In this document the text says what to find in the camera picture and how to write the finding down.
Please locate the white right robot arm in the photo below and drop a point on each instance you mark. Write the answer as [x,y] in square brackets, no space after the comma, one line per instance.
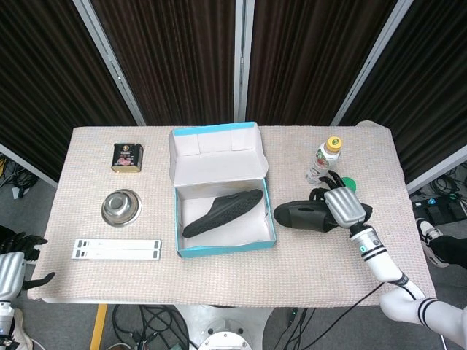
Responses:
[383,266]

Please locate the white low frame rail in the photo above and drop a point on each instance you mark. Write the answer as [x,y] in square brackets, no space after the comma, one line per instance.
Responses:
[29,164]
[438,171]

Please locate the white flat folding bar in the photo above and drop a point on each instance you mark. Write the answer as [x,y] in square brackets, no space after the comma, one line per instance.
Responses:
[116,254]
[116,243]

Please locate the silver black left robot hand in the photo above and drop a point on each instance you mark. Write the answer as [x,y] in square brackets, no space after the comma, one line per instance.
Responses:
[9,270]

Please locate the black shoe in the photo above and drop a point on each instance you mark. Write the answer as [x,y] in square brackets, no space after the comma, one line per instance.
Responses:
[303,215]
[222,213]

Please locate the beige woven tablecloth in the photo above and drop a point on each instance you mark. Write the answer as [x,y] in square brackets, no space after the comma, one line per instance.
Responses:
[233,277]

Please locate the white partition post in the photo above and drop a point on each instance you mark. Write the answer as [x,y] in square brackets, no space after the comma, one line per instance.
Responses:
[243,62]
[109,62]
[372,62]

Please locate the black gold tin can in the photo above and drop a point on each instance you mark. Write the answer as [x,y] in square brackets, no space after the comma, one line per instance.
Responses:
[127,158]

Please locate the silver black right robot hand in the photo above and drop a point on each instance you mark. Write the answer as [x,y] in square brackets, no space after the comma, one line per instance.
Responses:
[344,206]

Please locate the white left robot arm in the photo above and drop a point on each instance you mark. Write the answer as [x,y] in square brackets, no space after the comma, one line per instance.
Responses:
[4,315]

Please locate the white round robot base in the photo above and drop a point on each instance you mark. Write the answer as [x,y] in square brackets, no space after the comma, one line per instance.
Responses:
[226,328]

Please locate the light blue shoe box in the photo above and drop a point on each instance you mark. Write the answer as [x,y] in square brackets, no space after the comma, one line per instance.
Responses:
[215,160]

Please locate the green ball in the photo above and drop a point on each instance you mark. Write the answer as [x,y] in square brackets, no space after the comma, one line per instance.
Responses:
[351,182]

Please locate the white black sneaker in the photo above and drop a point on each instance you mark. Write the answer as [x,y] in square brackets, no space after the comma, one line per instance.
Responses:
[427,233]

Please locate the stainless steel bowl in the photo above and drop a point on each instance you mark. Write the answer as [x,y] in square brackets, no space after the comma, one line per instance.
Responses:
[121,208]

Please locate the yellow cap drink bottle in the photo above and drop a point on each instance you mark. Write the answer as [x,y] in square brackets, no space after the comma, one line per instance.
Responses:
[324,158]

